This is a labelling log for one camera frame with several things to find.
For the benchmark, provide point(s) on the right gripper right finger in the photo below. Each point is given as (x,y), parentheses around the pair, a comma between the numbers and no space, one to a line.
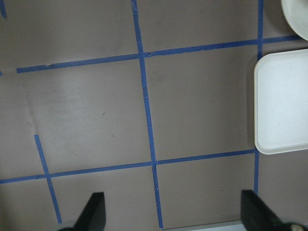
(257,216)

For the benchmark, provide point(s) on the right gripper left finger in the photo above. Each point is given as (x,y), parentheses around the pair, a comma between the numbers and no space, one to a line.
(93,216)

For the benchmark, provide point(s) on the white rectangular tray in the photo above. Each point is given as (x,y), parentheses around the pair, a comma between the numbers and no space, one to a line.
(281,102)

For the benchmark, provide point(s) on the cream round plate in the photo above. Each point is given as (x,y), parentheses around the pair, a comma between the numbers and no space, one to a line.
(296,15)

